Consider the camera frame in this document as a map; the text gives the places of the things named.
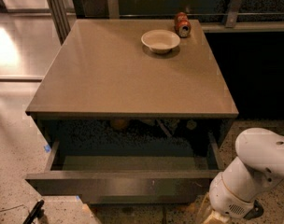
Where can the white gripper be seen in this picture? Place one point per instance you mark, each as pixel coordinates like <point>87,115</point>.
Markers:
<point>230,197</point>

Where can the grey top drawer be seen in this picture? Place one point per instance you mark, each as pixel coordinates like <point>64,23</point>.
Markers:
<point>129,179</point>

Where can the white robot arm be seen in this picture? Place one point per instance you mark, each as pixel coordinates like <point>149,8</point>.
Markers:
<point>257,167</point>

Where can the orange fruit in drawer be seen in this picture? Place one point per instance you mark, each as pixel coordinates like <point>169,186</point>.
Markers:
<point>119,124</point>

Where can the grey drawer cabinet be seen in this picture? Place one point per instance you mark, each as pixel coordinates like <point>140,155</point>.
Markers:
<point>103,71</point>

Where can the black object on floor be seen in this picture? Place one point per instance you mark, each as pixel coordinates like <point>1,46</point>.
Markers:
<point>36,212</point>

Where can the blue tape piece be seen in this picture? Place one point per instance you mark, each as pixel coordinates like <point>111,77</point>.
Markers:
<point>47,148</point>

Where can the white bowl on cabinet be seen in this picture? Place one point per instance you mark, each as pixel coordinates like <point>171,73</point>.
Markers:
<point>160,41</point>

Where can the red soda can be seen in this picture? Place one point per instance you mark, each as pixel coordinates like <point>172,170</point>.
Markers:
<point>182,25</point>

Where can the metal railing frame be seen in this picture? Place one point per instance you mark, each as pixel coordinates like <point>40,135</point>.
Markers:
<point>215,15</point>

